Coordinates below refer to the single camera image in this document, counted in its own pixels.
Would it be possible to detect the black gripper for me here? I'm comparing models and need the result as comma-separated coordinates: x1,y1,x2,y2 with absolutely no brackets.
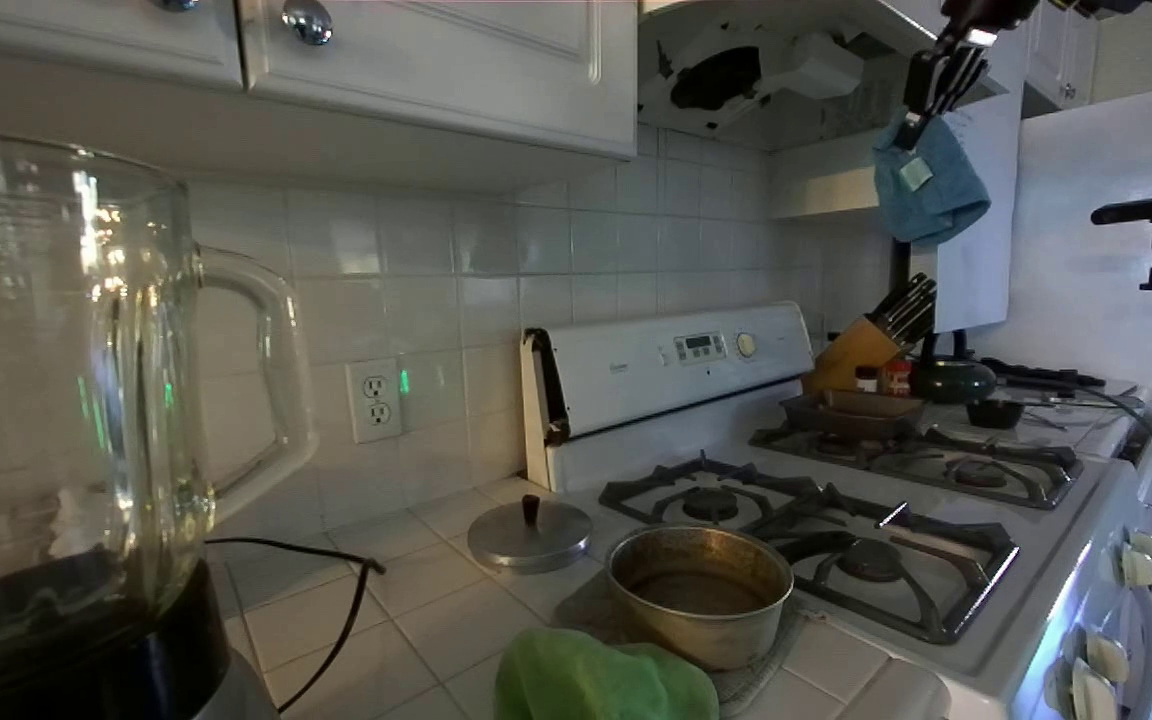
902,0,1050,154

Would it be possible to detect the blue towel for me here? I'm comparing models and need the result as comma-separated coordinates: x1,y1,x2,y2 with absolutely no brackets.
873,117,996,252

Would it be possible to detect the white range hood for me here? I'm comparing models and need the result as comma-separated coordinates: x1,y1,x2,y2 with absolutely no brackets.
637,0,1008,140

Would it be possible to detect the white gas stove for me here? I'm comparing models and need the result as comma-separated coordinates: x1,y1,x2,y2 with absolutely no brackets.
516,297,1152,720

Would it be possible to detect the white stove knob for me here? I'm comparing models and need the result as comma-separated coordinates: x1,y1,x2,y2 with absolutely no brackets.
1069,659,1121,720
1086,627,1136,690
1118,538,1152,593

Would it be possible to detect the narrow white cabinet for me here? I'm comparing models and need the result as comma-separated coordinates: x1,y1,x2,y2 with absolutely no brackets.
1022,0,1106,122

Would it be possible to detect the white paper sheet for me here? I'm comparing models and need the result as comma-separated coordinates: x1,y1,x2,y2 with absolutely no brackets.
932,90,1028,337

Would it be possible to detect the wooden knife block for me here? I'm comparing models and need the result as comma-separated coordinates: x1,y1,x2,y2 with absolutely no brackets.
806,274,940,399

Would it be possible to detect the dark green jar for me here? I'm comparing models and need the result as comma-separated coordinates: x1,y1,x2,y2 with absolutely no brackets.
927,357,1006,408

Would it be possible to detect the small dark bowl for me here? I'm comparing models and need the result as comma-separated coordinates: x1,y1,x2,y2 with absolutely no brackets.
967,395,1033,433

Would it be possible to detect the black burner grate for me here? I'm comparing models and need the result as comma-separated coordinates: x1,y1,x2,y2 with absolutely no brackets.
597,452,1024,653
747,395,1088,511

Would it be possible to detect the white upper cabinet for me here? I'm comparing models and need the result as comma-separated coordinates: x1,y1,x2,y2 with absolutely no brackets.
0,0,646,200

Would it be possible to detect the metal saucepan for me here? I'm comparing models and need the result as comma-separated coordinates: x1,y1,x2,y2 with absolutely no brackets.
605,522,865,674

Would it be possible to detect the metal pot lid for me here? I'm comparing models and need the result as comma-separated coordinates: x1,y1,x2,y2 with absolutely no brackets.
463,492,597,576

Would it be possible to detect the metal cabinet knob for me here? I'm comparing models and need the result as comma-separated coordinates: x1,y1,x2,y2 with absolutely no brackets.
276,0,341,50

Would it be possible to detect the green cloth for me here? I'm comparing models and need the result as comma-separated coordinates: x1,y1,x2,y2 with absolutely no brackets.
491,624,724,720

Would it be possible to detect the glass blender jar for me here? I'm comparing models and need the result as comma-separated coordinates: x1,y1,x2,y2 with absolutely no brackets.
0,126,325,632

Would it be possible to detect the black blender base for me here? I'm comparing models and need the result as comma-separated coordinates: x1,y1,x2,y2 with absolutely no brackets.
0,557,236,720

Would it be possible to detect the white wall outlet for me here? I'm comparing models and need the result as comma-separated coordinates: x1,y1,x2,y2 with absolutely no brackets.
345,357,409,448

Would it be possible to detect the black blender cable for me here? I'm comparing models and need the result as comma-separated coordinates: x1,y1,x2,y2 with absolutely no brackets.
200,538,393,716

